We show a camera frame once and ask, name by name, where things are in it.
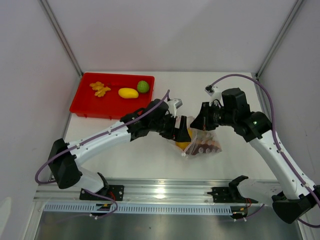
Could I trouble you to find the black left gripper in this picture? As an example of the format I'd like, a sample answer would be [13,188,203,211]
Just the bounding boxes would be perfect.
[149,112,191,143]

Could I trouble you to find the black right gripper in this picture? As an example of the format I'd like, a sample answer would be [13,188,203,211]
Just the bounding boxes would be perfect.
[190,102,236,132]

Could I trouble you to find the yellow lemon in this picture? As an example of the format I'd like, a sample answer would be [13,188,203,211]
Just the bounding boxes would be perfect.
[174,127,194,151]

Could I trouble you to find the clear zip bag pink dots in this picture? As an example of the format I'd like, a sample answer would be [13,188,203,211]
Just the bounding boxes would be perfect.
[168,116,220,158]

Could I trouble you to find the yellow mango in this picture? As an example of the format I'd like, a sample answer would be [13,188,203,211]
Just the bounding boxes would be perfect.
[118,87,139,99]

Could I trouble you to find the ginger root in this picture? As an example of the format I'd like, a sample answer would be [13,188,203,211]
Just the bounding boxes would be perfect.
[89,81,111,98]

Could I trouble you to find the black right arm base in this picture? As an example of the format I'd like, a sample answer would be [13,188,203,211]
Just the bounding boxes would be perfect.
[206,175,258,204]

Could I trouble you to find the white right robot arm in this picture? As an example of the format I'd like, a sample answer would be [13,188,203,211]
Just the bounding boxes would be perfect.
[190,86,320,224]

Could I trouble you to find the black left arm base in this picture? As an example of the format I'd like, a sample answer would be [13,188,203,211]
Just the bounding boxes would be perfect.
[79,172,125,201]

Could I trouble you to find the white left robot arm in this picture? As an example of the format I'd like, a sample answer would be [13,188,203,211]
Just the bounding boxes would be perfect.
[48,98,191,200]

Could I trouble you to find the red plastic bin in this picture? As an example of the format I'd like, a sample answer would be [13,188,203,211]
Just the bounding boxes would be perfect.
[69,72,155,120]

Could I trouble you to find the red chili pepper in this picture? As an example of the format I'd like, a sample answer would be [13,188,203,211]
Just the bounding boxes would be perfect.
[107,82,124,87]

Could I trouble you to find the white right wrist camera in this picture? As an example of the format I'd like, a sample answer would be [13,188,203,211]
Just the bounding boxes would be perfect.
[205,85,222,105]

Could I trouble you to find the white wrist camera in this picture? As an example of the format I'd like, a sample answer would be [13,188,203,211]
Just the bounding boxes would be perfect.
[205,85,222,105]
[167,98,183,118]

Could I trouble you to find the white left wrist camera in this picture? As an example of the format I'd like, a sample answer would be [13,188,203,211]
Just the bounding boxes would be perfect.
[167,98,183,118]

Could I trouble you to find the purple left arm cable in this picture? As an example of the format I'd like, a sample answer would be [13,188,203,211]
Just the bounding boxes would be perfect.
[34,89,171,225]

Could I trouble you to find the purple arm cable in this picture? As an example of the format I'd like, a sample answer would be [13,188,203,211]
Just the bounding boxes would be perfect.
[206,74,320,228]
[34,89,171,225]

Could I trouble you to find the aluminium mounting rail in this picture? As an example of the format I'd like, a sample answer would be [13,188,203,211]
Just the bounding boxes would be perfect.
[32,178,281,205]

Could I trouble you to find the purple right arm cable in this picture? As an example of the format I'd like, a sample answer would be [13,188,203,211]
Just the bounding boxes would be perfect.
[206,74,320,228]

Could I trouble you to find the white slotted cable duct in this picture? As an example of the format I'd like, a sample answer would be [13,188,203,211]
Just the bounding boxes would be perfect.
[43,202,232,216]

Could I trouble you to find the aluminium frame post right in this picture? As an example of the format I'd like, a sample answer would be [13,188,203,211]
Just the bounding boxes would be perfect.
[254,0,307,81]

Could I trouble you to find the aluminium frame post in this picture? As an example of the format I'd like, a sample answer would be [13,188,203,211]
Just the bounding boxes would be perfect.
[254,0,307,81]
[38,0,84,77]

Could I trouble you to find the aluminium frame post left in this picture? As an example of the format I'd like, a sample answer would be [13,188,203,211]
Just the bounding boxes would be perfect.
[38,0,84,77]

